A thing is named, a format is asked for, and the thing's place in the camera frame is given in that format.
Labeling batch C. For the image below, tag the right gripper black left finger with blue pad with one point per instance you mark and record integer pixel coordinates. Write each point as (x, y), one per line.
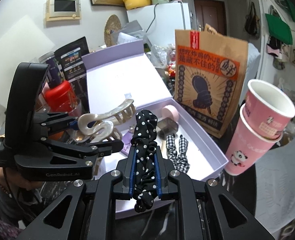
(87, 211)

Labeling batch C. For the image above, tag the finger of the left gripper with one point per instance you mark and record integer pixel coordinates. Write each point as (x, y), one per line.
(46, 124)
(100, 149)

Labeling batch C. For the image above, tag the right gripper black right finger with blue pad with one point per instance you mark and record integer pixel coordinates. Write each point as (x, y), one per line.
(204, 210)

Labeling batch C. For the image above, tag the pearl white claw clip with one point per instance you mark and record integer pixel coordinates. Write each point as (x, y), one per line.
(103, 127)

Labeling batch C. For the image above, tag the flower decorated hair clip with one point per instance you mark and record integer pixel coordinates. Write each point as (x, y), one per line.
(132, 129)

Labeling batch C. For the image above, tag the black polka dot scrunchie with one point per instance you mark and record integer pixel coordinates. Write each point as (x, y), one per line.
(144, 143)

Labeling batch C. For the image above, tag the pink round compact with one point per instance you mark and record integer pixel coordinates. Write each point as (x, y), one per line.
(170, 111)

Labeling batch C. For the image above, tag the checkered black white scrunchie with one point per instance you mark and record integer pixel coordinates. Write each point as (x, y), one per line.
(178, 155)

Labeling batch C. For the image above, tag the person's left hand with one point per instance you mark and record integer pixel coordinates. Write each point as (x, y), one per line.
(15, 179)

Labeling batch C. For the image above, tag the red bottle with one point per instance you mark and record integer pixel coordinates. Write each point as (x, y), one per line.
(61, 97)

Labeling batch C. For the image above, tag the purple hair clip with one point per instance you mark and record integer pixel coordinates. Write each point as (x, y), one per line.
(127, 137)

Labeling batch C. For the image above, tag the light blue covered chair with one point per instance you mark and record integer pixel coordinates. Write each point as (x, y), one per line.
(275, 183)

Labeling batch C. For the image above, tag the lavender gift box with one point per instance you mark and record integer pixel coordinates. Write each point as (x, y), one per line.
(124, 72)

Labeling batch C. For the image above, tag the black printed booklet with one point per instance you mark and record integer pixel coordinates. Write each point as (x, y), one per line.
(70, 58)

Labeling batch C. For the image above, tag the lower pink panda cup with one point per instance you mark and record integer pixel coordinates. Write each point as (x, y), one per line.
(246, 147)

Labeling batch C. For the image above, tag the upper pink paper cup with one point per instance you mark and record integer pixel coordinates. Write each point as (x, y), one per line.
(267, 109)

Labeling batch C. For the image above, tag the brown paper food bag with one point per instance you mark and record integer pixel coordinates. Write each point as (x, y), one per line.
(210, 71)

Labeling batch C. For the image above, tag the white refrigerator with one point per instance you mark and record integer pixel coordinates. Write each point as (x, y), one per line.
(160, 21)

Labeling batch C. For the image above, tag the brown entrance door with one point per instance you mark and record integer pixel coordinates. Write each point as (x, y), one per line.
(211, 12)

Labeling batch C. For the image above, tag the green tote bag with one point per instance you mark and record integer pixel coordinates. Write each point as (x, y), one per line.
(279, 29)

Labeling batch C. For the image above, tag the wall intercom panel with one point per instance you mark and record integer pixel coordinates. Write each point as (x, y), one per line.
(61, 10)

